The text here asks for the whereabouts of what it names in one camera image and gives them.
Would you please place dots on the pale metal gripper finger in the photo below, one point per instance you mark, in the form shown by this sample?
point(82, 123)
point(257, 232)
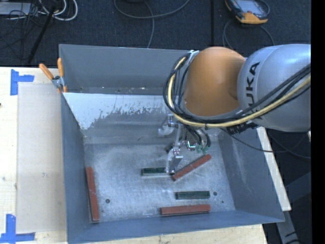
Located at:
point(169, 161)
point(177, 161)

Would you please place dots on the grey metal bin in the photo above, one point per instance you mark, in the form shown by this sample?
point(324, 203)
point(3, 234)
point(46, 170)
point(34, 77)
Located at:
point(127, 187)

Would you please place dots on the pale wood flat board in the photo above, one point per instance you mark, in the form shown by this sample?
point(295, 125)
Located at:
point(38, 149)

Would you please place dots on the red-brown flat block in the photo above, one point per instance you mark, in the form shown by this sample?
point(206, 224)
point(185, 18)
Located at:
point(191, 167)
point(92, 194)
point(185, 209)

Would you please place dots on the dark green flat block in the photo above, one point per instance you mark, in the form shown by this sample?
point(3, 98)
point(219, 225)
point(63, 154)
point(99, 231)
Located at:
point(153, 171)
point(192, 195)

